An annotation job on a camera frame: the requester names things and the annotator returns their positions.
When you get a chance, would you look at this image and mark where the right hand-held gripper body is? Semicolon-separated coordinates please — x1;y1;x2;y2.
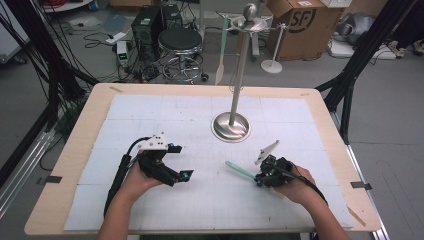
253;139;296;188

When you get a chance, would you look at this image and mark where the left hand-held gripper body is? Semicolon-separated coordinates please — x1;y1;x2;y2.
137;132;183;187

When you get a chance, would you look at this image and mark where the mint handled spatula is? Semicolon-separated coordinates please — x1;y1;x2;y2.
225;160;286;200

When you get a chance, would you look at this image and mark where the wire whisk with wooden handle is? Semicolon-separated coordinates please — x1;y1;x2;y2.
229;63;246;95

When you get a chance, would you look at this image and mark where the metal utensil stand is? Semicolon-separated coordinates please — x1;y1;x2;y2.
210;3;271;144

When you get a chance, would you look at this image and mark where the cream spatula with mint handle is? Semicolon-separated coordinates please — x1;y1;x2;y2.
214;14;231;86

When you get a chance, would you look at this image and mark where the person's left hand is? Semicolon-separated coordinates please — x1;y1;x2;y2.
119;161;164;205

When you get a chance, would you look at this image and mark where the person's right hand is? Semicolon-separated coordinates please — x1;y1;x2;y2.
274;165;316;205

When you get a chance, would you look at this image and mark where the white grid mat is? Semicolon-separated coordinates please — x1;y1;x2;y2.
63;93;356;232

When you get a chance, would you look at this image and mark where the black tape strip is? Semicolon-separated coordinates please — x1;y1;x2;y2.
349;180;373;191
35;175;63;185

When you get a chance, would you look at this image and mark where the white stand with round base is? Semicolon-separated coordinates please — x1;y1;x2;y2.
260;23;288;74

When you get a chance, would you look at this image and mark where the black round stool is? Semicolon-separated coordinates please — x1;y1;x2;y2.
157;27;204;84

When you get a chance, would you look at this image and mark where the small white device green display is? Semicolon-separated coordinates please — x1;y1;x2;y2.
116;40;129;66

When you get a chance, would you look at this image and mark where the black computer tower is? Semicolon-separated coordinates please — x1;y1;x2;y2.
131;5;164;61

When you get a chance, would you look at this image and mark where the white power strip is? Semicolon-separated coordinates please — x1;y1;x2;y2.
105;31;128;46

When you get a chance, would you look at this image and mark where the cardboard box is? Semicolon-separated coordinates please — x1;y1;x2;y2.
266;0;344;63

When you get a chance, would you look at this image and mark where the white keyboard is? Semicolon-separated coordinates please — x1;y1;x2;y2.
324;0;353;8

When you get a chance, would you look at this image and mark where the left hand-held gripper black cable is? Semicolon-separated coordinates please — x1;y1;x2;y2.
103;136;151;218

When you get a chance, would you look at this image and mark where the hand-held gripper black cable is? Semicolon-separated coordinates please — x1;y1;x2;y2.
103;136;151;218
273;164;329;206

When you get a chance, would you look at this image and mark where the right hand-held gripper black cable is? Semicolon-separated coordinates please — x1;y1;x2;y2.
273;164;329;206

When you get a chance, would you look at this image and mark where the aluminium rail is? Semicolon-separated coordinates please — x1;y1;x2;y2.
0;129;56;218

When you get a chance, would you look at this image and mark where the black frame pole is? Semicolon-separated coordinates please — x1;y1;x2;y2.
4;0;99;88
314;0;419;146

